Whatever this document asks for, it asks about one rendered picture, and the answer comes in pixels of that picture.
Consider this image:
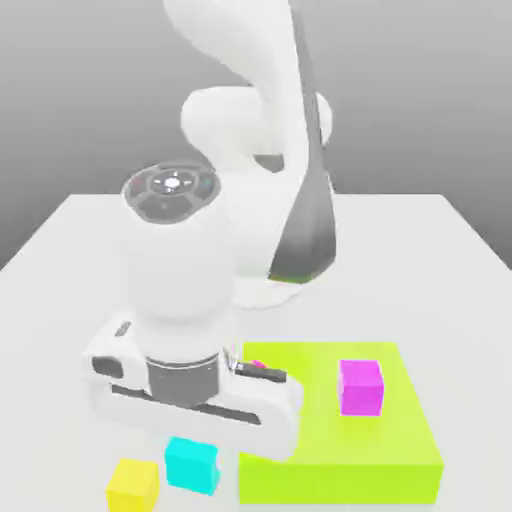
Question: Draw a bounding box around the large lime green box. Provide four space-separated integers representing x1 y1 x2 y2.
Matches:
238 341 446 506

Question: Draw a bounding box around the small yellow cube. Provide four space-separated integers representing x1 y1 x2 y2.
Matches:
105 458 161 512

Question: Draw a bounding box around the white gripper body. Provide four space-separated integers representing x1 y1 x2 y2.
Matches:
84 373 304 462

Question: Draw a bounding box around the small cyan cube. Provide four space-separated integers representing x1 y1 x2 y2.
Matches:
164 436 222 497

